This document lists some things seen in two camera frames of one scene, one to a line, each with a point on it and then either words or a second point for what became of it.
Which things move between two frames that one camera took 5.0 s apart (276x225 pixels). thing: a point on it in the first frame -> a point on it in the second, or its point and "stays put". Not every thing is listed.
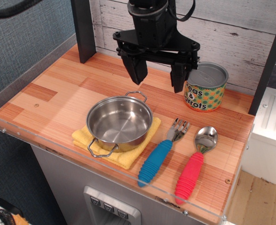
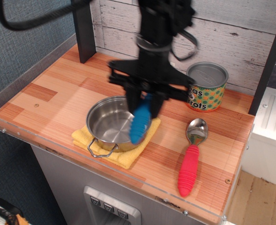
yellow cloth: x=125 y=159 stays put
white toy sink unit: x=266 y=156 stays put
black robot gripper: x=155 y=38 -> x=152 y=71
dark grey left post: x=83 y=20 stays put
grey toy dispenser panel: x=105 y=209 stays put
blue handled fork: x=154 y=160 -> x=142 y=120
